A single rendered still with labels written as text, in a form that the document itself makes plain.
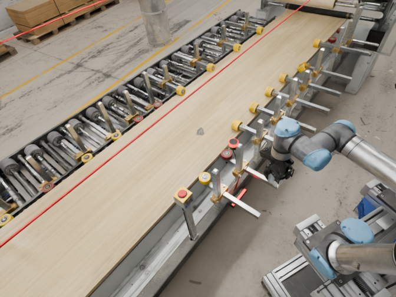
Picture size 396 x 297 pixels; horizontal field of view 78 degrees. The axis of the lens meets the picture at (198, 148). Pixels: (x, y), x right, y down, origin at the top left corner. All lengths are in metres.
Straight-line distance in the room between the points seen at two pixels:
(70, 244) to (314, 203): 2.12
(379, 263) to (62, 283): 1.40
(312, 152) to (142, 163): 1.26
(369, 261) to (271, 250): 1.52
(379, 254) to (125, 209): 1.27
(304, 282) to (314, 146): 1.47
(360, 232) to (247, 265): 1.33
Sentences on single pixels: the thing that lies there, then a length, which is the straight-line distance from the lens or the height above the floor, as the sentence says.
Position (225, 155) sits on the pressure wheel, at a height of 0.90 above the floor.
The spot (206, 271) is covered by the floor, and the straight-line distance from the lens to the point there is 2.33.
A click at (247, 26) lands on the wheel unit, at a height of 0.96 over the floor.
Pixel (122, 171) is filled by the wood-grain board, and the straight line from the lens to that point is 1.81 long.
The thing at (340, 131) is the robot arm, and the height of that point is 1.65.
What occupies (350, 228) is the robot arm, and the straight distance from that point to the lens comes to 1.17.
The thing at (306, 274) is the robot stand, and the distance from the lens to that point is 2.18.
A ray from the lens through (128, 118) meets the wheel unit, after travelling 2.25.
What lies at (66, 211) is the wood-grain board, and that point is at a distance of 1.81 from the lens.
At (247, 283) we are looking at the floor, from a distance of 2.31.
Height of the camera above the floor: 2.24
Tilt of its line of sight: 48 degrees down
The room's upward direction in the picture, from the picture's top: 8 degrees counter-clockwise
